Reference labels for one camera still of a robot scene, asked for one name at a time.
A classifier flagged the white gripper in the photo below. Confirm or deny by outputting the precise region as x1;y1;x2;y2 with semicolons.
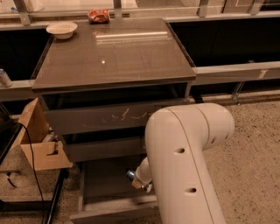
131;166;151;189

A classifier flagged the blue redbull can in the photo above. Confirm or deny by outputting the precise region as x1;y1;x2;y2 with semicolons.
125;169;154;194

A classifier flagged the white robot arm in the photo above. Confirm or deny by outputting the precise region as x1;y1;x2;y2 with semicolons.
136;103;235;224

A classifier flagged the grey bottom drawer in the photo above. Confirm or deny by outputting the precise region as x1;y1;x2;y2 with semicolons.
70;155;158;224

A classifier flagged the grey drawer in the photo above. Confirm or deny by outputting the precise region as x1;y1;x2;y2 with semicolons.
70;155;158;224
63;132;145;162
43;97;191;136

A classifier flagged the grey middle drawer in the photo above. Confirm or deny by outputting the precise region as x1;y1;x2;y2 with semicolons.
63;132;145;162

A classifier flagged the grey top drawer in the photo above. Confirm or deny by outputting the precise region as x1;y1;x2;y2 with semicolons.
43;97;191;136

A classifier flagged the grey drawer cabinet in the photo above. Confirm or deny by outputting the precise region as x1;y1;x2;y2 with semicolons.
31;17;197;165

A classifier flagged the white can on ledge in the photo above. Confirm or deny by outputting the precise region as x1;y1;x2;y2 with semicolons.
0;69;12;88

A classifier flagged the cardboard box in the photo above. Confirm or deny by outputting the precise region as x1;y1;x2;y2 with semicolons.
14;98;73;171

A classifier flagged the white bowl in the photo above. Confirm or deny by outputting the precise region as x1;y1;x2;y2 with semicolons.
46;21;78;39

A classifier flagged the red crumpled snack bag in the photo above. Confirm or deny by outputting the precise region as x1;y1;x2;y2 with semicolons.
87;9;110;24

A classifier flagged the black cable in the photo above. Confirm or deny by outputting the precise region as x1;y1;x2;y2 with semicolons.
16;122;46;224

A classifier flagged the black metal cart frame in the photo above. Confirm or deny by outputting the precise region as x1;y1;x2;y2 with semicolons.
0;112;69;224

